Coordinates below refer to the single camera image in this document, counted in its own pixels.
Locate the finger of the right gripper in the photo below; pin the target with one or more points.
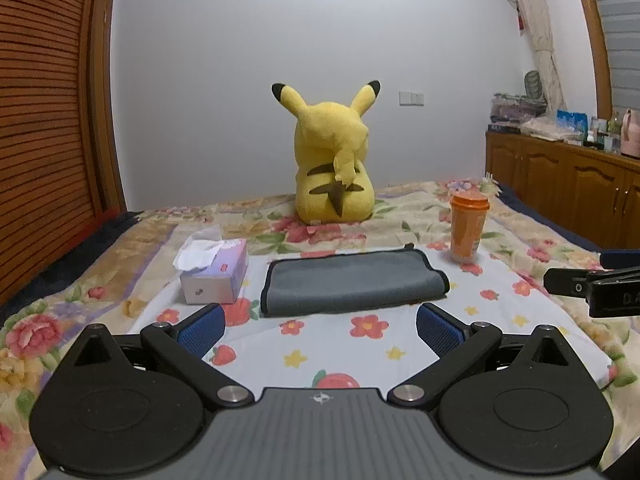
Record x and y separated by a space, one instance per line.
620 258
576 282

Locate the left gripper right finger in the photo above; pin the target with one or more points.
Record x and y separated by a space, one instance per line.
462 350

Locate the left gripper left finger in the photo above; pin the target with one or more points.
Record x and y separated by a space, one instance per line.
178 350

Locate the purple and grey towel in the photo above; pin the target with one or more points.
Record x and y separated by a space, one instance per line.
356 282

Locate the wooden cabinet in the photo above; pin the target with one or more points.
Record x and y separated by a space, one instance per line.
592 194

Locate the white fruit print cloth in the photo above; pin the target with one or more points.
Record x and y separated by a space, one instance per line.
381 348

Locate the purple tissue box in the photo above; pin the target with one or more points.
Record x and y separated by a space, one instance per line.
211 269

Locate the floral bed sheet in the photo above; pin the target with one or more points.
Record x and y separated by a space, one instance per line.
124 278

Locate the orange lidded plastic cup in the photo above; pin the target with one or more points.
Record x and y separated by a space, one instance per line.
468 215

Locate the pink kettle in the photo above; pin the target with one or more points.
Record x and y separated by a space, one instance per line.
630 134

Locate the blue picture card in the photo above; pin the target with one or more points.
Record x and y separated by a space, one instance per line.
574 123

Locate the stack of folded items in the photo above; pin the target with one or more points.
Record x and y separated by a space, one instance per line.
509 111

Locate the yellow Pikachu plush toy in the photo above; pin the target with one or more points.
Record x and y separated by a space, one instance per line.
330 146

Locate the wooden headboard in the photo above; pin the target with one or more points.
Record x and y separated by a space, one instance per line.
59 178

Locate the white wall switch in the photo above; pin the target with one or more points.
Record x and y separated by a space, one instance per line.
408 98

